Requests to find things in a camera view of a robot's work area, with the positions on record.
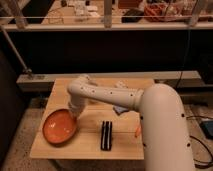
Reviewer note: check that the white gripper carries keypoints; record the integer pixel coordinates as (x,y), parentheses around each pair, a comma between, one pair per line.
(75,110)

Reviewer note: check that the blue box on floor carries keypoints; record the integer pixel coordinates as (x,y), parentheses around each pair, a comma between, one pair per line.
(207,127)

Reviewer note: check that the diagonal metal pole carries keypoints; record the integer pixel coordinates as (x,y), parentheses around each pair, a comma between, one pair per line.
(26,69)

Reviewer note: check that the black white striped block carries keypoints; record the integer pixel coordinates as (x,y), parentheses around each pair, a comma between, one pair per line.
(106,136)

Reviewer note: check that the wooden table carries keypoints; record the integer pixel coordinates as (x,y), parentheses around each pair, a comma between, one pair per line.
(86,142)

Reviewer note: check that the blue cloth piece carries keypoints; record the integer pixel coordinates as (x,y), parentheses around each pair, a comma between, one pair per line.
(119,110)

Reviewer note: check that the orange ceramic bowl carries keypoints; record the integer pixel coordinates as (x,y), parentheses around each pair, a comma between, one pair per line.
(59,126)

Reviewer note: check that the orange toy carrot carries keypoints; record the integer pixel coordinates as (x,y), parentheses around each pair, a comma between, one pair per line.
(138,131)

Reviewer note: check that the white object on table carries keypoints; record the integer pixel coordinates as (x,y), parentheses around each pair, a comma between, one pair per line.
(120,84)

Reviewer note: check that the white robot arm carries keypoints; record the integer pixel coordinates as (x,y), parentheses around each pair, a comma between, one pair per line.
(165,133)

